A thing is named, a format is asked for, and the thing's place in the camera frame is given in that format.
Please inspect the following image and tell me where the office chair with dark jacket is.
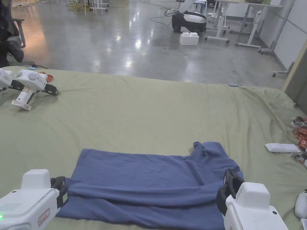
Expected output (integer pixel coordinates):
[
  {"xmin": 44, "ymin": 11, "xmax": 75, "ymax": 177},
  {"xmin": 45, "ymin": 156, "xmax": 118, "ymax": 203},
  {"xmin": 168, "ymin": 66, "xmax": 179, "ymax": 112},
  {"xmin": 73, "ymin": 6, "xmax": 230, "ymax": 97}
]
[{"xmin": 0, "ymin": 0, "xmax": 27, "ymax": 68}]

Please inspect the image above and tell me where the spare white hand-held gripper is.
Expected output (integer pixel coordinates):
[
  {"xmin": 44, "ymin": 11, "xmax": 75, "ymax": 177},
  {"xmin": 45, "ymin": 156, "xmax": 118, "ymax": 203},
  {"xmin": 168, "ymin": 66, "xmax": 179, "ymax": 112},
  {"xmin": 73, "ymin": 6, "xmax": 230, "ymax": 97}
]
[
  {"xmin": 11, "ymin": 69, "xmax": 59, "ymax": 112},
  {"xmin": 0, "ymin": 68, "xmax": 17, "ymax": 93}
]

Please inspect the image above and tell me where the silver and black snack packet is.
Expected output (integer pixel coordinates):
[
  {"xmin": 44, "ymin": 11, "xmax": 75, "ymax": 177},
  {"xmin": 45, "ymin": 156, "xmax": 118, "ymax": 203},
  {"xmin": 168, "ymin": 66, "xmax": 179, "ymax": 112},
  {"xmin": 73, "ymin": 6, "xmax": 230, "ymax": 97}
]
[{"xmin": 291, "ymin": 116, "xmax": 307, "ymax": 127}]

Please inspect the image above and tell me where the black floor cable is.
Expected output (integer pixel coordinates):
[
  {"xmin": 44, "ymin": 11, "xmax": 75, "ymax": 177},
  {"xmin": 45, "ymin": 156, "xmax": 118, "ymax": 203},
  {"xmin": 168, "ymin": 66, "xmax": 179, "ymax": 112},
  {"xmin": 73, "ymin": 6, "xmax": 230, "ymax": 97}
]
[{"xmin": 149, "ymin": 7, "xmax": 180, "ymax": 26}]

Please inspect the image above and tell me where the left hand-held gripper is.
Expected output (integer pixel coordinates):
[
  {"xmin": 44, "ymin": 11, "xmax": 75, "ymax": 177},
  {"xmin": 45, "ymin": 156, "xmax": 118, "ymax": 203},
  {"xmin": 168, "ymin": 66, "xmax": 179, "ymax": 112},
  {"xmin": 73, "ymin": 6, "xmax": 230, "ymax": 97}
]
[{"xmin": 0, "ymin": 169, "xmax": 69, "ymax": 230}]

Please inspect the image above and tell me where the dark blue shirt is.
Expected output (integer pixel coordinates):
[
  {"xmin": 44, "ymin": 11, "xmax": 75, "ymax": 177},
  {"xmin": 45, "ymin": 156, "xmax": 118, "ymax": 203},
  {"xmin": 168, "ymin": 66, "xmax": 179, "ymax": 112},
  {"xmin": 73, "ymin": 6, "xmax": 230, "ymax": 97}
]
[{"xmin": 55, "ymin": 141, "xmax": 245, "ymax": 230}]

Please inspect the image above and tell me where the white foam box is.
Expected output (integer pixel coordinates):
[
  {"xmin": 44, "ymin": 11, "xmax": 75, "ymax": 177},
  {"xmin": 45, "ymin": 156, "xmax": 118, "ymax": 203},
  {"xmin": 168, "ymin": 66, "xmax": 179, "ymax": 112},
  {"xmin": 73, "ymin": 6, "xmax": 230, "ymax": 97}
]
[{"xmin": 180, "ymin": 32, "xmax": 200, "ymax": 46}]

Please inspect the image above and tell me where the yellow floor cable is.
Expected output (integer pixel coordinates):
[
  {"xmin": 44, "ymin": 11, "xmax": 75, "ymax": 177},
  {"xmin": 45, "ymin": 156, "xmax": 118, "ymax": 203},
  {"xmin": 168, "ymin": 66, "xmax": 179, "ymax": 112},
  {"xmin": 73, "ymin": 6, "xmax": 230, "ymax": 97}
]
[{"xmin": 66, "ymin": 1, "xmax": 90, "ymax": 12}]

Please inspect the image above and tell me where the white desk on casters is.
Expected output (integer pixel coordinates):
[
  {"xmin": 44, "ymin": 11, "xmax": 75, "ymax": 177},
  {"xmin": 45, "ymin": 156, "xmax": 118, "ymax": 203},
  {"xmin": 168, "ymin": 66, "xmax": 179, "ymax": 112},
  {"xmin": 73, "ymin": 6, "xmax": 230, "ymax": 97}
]
[{"xmin": 204, "ymin": 0, "xmax": 284, "ymax": 49}]

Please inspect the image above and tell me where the red and silver snack packet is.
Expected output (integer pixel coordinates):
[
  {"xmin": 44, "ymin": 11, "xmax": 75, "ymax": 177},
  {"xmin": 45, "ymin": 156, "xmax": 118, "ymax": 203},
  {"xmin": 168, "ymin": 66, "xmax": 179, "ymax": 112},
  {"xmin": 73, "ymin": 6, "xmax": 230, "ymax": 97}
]
[{"xmin": 290, "ymin": 152, "xmax": 307, "ymax": 166}]

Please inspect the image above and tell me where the bed with pale green sheet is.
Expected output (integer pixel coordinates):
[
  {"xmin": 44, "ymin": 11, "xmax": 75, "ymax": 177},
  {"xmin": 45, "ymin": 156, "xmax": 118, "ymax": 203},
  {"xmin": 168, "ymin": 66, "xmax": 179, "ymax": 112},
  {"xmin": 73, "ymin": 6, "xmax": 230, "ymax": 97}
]
[{"xmin": 0, "ymin": 66, "xmax": 307, "ymax": 230}]

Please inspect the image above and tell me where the white metal table frame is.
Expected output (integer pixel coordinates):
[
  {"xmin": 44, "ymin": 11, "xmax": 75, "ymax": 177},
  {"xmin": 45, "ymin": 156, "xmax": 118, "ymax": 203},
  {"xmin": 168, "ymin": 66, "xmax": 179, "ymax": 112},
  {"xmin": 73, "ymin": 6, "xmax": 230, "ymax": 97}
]
[{"xmin": 84, "ymin": 0, "xmax": 109, "ymax": 16}]

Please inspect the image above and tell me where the white hand controller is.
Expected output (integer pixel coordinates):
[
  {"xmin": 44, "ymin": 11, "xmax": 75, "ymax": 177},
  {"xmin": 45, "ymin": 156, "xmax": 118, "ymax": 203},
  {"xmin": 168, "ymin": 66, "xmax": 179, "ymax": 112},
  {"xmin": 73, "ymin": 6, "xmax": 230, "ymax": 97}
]
[{"xmin": 295, "ymin": 189, "xmax": 307, "ymax": 219}]

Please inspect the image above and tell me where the white flat phone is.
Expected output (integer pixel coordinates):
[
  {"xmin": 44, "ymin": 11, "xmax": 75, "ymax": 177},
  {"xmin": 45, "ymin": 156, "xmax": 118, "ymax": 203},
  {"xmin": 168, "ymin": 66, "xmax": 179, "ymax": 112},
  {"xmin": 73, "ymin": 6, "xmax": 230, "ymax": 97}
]
[{"xmin": 265, "ymin": 143, "xmax": 300, "ymax": 154}]

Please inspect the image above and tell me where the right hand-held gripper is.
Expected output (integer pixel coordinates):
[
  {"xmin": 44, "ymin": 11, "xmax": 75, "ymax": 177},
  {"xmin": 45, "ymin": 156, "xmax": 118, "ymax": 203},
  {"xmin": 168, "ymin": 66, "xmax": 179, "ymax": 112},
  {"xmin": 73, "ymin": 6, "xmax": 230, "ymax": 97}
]
[{"xmin": 216, "ymin": 169, "xmax": 289, "ymax": 230}]

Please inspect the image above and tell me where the black and white robot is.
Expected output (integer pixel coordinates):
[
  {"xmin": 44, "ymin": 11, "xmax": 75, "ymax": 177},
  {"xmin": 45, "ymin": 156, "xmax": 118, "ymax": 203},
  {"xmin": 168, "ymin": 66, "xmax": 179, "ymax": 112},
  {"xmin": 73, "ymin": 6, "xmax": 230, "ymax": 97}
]
[{"xmin": 171, "ymin": 0, "xmax": 207, "ymax": 33}]

